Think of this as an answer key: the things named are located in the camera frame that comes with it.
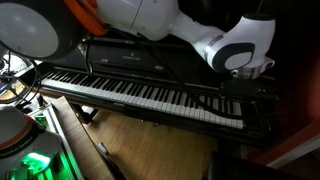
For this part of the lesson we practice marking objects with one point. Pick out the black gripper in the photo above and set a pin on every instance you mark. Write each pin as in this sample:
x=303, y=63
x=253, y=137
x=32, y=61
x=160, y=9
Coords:
x=250, y=89

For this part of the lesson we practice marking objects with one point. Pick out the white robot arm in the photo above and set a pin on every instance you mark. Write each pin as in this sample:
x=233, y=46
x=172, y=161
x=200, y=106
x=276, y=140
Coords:
x=150, y=16

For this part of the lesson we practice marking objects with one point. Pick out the white baseboard strip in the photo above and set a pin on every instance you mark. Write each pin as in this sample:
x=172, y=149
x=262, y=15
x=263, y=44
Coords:
x=296, y=150

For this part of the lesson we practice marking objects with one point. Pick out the black leather piano bench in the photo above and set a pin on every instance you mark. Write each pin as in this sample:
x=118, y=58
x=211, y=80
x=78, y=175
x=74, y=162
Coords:
x=240, y=168

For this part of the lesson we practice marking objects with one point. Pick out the black upright piano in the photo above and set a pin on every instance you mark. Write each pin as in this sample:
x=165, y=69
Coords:
x=133, y=60

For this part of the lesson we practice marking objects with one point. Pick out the black stand foot bar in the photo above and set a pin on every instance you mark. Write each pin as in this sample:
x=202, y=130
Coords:
x=111, y=163

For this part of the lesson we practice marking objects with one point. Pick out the aluminium frame rail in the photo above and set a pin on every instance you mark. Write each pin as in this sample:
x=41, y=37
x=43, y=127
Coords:
x=55, y=123

